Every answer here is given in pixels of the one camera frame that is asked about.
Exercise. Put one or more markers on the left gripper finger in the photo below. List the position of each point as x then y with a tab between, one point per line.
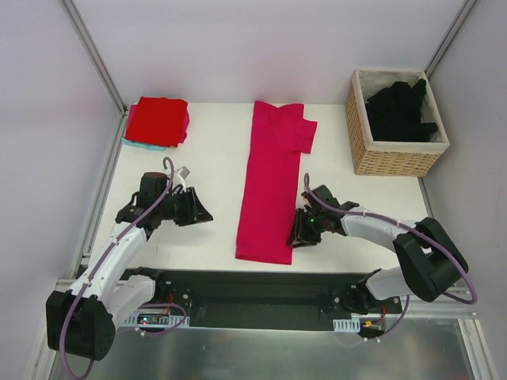
197	209
196	220

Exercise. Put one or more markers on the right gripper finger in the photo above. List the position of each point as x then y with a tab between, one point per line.
298	225
296	243

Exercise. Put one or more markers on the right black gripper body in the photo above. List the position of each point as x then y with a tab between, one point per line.
307	228

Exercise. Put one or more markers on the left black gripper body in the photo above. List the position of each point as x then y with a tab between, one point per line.
189	206

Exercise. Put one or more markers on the magenta t shirt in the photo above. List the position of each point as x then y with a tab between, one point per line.
279	136

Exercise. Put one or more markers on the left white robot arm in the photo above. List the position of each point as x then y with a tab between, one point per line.
83	320

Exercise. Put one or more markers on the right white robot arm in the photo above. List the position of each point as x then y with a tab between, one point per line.
429	261

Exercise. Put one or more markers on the folded teal t shirt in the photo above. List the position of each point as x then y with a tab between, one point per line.
141	145

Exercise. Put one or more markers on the wicker basket with liner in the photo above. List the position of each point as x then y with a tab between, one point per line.
386	158

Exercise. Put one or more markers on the folded red t shirt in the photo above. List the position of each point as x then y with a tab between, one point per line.
158	121

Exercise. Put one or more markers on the black clothes in basket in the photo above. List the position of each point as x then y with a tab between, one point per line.
394	114

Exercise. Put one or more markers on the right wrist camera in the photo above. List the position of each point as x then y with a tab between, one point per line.
323	194

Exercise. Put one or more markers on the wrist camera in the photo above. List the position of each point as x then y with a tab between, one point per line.
323	194
151	186

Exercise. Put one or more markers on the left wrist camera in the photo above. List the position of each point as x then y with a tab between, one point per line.
151	186

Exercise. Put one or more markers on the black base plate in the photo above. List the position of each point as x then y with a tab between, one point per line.
253	300

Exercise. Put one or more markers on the right slotted cable duct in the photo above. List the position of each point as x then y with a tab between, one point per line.
355	325

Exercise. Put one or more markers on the slotted cable duct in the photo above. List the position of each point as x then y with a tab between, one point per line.
155	321
355	325

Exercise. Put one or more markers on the left slotted cable duct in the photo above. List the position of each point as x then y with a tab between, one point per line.
155	321

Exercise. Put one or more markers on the aluminium front rail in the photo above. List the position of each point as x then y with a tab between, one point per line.
391	306

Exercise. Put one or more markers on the left aluminium frame post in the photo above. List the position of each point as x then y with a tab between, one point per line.
82	32

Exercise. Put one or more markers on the aluminium frame post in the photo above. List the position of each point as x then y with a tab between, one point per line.
82	32
459	21

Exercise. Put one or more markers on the right aluminium frame post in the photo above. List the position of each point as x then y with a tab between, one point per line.
459	21

